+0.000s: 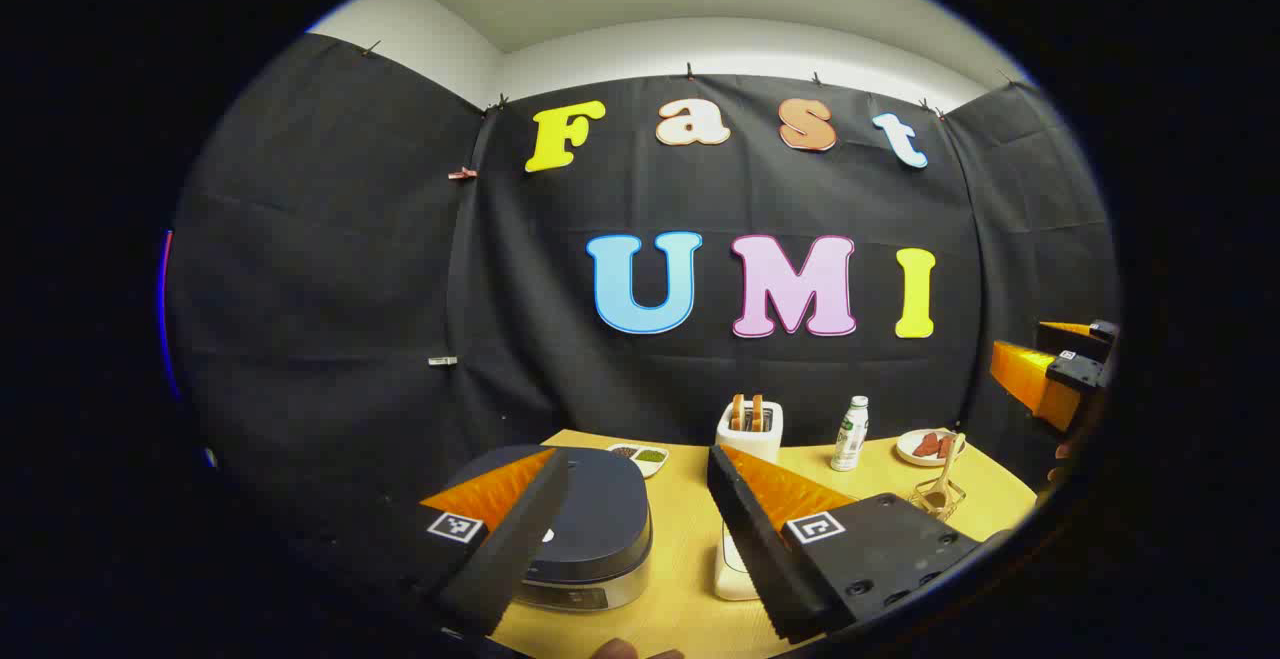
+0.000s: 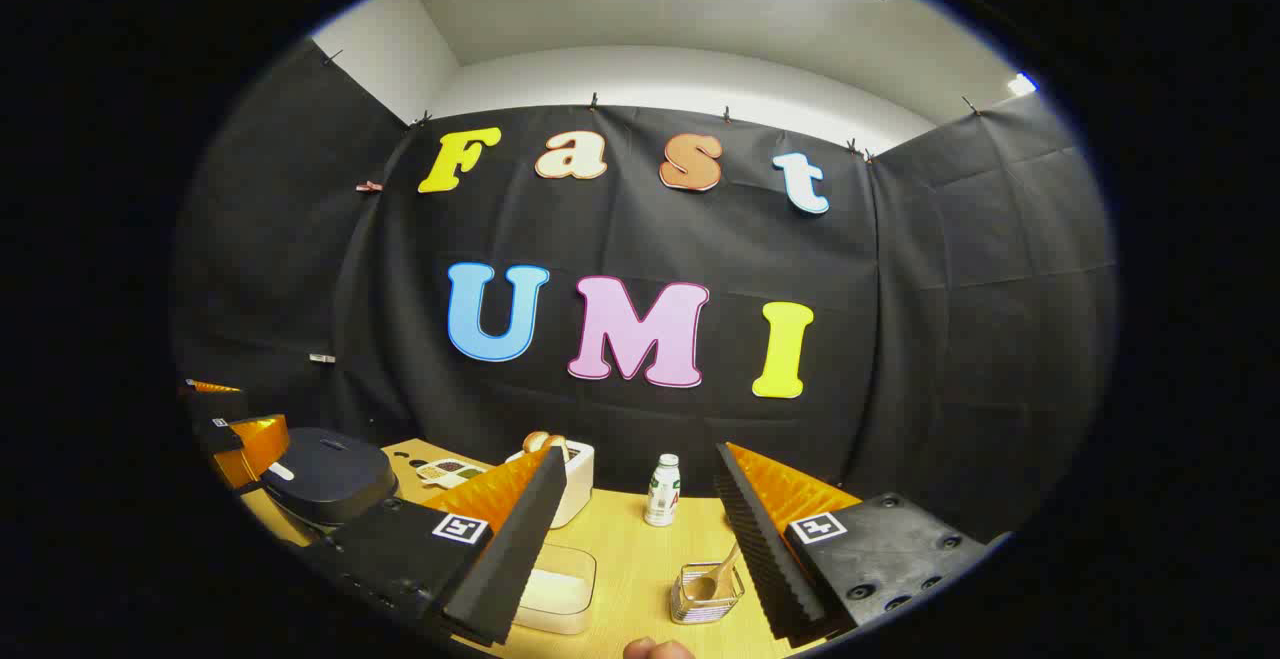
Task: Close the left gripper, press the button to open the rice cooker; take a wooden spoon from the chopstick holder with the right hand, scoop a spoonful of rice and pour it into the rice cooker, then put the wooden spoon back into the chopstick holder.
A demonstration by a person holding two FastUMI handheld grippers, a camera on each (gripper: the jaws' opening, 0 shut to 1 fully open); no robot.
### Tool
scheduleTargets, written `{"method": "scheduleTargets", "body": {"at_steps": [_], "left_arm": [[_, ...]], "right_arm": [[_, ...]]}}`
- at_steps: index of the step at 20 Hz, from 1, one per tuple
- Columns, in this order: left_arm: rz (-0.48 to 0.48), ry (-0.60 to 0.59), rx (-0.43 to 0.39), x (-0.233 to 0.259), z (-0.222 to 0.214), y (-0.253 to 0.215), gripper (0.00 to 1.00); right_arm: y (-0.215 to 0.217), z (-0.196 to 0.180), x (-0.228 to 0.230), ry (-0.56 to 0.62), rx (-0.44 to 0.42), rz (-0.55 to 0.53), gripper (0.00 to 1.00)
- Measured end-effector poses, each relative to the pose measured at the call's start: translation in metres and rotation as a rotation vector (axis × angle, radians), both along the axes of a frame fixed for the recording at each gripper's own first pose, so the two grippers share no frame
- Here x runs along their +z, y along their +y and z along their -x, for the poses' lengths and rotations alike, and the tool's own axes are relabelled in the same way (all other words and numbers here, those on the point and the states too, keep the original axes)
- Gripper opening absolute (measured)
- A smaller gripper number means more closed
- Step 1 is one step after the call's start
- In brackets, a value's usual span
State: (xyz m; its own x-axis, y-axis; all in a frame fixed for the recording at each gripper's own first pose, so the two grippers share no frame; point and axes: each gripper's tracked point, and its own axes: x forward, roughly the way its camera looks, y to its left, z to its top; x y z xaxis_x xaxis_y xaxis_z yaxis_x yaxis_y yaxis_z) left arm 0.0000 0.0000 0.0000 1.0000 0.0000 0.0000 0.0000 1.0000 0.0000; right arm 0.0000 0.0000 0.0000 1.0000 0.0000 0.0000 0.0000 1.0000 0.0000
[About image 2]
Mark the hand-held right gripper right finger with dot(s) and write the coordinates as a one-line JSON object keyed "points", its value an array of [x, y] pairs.
{"points": [[760, 549]]}

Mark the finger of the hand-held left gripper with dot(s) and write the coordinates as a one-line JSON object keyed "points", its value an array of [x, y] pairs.
{"points": [[255, 449], [215, 409]]}

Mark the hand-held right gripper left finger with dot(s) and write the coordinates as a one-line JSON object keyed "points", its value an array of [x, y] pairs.
{"points": [[520, 549]]}

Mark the uncooked white rice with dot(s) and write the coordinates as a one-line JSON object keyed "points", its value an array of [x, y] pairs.
{"points": [[555, 594]]}

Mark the black rice cooker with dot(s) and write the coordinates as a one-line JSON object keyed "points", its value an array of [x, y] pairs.
{"points": [[330, 474]]}

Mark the white toaster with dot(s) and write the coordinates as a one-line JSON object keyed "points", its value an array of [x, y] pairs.
{"points": [[578, 484]]}

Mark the white divided grain dish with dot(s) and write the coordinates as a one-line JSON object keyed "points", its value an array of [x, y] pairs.
{"points": [[450, 472]]}

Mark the white milk bottle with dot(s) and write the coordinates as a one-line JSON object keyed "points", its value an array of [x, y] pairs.
{"points": [[662, 494]]}

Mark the black backdrop cloth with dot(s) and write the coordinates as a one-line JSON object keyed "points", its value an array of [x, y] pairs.
{"points": [[620, 239]]}

